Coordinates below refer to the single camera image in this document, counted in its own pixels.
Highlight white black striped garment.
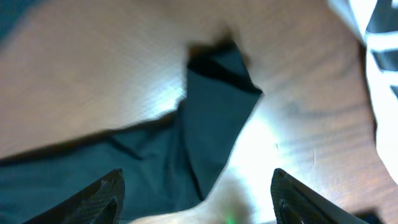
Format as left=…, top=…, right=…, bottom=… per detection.
left=327, top=0, right=397, bottom=182

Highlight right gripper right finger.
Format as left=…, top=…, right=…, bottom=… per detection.
left=271, top=168, right=366, bottom=224

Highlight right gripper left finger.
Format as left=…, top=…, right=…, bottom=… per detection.
left=25, top=169, right=125, bottom=224

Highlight black leggings with red waistband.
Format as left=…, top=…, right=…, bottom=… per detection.
left=1, top=41, right=262, bottom=223

